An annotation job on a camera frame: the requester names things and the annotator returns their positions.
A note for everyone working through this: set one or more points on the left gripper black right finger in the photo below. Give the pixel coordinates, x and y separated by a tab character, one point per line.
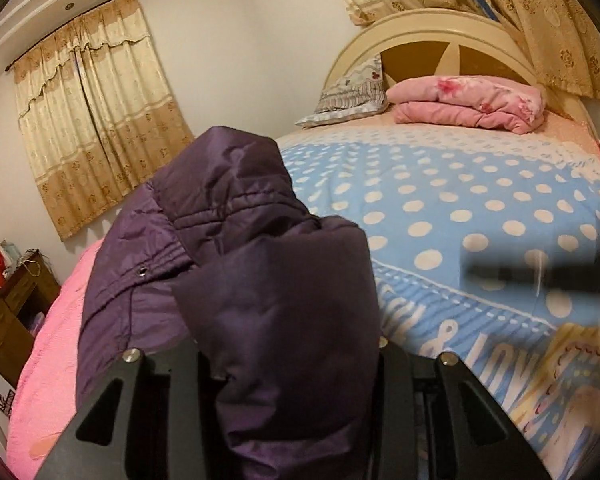
434	416

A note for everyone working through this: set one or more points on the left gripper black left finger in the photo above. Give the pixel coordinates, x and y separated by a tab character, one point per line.
151	417

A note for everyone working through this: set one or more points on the dark purple quilted jacket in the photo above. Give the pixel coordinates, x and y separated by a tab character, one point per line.
217	247

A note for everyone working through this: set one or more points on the pink and blue bed blanket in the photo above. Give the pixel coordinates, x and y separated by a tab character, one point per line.
430	197

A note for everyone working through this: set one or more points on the dark wooden desk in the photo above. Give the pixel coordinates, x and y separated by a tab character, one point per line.
29	291

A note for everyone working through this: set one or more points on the folded pink floral quilt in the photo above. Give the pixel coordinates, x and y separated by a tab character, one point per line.
468	101

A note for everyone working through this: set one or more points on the cream wooden bed headboard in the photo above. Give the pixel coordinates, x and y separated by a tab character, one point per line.
438	42

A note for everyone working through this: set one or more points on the grey patterned pillow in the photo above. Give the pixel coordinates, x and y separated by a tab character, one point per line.
359	93

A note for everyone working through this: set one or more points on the beige floral window curtain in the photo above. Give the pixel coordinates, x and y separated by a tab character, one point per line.
96	113

